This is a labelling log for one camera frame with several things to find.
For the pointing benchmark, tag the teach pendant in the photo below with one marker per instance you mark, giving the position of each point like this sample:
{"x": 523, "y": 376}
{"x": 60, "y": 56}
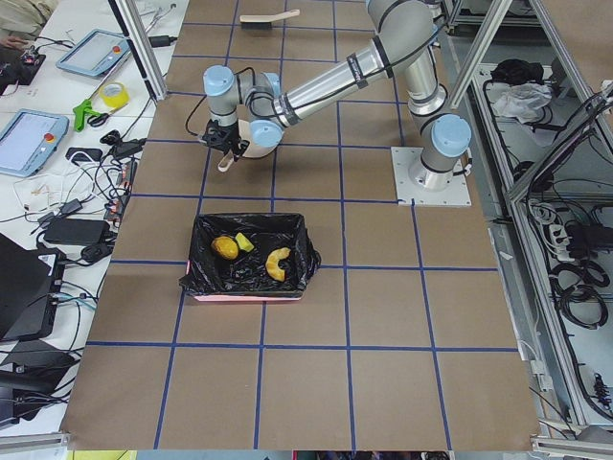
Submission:
{"x": 29, "y": 139}
{"x": 95, "y": 54}

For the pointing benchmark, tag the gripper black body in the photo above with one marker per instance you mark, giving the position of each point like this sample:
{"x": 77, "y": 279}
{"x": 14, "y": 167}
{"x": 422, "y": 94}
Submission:
{"x": 230, "y": 134}

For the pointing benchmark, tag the yellow tape roll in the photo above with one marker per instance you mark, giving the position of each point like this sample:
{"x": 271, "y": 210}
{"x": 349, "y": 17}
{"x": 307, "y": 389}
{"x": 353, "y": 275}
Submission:
{"x": 114, "y": 95}

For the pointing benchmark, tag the black bag lined bin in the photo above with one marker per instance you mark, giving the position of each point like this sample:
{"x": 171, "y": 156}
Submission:
{"x": 210, "y": 278}

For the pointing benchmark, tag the brown potato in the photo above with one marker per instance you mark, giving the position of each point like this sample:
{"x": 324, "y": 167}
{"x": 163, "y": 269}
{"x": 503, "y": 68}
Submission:
{"x": 225, "y": 247}

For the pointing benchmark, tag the beige plastic dustpan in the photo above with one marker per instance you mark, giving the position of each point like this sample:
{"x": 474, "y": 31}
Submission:
{"x": 253, "y": 151}

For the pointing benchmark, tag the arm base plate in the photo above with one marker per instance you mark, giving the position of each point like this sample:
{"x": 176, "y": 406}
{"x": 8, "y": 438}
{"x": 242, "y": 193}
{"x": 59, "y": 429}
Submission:
{"x": 415, "y": 185}

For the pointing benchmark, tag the lower teach pendant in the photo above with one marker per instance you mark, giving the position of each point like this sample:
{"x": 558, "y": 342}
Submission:
{"x": 29, "y": 139}

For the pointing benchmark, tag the croissant piece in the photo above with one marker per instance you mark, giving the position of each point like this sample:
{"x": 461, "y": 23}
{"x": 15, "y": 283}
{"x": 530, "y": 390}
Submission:
{"x": 272, "y": 264}

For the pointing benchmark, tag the aluminium frame post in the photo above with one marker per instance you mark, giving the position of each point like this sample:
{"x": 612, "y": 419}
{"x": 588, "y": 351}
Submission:
{"x": 131, "y": 25}

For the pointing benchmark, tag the green handled reach grabber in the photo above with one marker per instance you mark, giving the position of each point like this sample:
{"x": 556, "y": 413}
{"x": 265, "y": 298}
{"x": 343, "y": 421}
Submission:
{"x": 85, "y": 115}

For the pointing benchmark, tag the black power adapter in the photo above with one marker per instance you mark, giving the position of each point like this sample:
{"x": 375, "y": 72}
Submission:
{"x": 159, "y": 41}

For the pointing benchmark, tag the yellow green sponge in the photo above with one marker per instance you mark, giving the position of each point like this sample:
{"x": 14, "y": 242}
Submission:
{"x": 244, "y": 244}

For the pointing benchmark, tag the beige hand brush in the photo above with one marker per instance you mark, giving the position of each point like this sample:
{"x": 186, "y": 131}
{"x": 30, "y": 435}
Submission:
{"x": 265, "y": 21}

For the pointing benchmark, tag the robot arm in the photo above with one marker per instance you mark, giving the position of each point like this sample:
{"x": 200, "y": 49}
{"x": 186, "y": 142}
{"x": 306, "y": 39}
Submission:
{"x": 249, "y": 109}

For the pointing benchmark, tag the upper teach pendant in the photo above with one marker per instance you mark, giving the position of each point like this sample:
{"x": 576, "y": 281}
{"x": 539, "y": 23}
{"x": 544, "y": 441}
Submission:
{"x": 95, "y": 54}

